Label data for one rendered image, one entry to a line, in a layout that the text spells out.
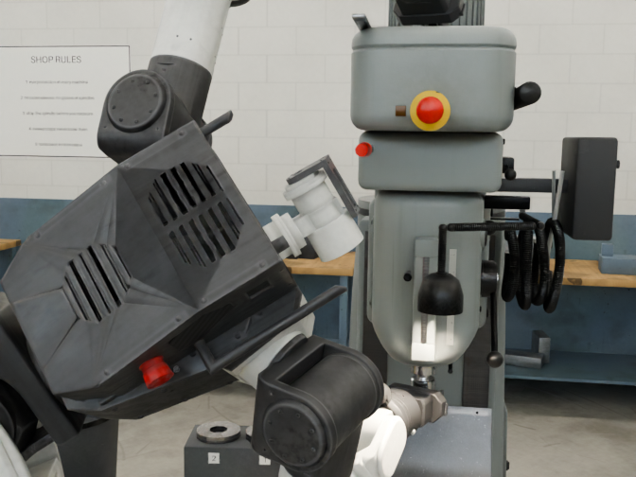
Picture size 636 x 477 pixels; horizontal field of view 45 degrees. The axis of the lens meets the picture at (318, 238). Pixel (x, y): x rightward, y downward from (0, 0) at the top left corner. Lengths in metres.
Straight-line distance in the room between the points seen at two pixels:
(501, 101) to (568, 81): 4.49
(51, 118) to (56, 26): 0.69
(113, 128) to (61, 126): 5.28
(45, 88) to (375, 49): 5.29
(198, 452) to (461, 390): 0.66
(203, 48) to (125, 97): 0.14
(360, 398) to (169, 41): 0.55
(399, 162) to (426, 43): 0.21
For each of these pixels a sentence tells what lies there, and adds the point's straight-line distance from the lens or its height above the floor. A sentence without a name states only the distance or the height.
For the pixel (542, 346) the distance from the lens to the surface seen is 5.38.
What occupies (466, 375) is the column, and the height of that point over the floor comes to 1.16.
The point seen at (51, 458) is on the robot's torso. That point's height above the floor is 1.27.
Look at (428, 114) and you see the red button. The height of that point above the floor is 1.75.
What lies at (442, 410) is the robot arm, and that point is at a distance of 1.44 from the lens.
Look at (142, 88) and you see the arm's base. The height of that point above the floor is 1.78.
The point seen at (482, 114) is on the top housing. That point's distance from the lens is 1.20.
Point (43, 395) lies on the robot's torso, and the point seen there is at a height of 1.41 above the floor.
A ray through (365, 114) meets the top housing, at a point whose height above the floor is 1.76.
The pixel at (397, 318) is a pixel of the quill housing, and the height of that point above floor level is 1.40.
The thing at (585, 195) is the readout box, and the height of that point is 1.61.
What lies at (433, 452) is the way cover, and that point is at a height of 0.99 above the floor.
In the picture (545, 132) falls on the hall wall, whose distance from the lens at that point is 5.67.
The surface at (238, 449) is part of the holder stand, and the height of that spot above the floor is 1.11.
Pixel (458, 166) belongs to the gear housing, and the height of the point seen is 1.67.
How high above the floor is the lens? 1.72
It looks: 8 degrees down
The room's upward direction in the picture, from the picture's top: 1 degrees clockwise
